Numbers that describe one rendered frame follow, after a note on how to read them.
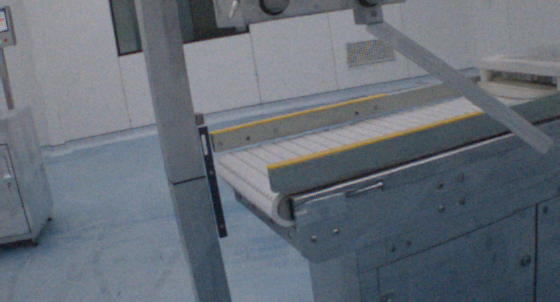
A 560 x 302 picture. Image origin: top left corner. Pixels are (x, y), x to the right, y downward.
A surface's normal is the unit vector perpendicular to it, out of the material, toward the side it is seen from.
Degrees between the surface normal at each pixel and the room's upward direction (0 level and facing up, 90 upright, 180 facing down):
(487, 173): 90
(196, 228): 90
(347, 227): 90
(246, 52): 90
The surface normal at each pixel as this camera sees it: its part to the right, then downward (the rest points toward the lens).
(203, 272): 0.38, 0.17
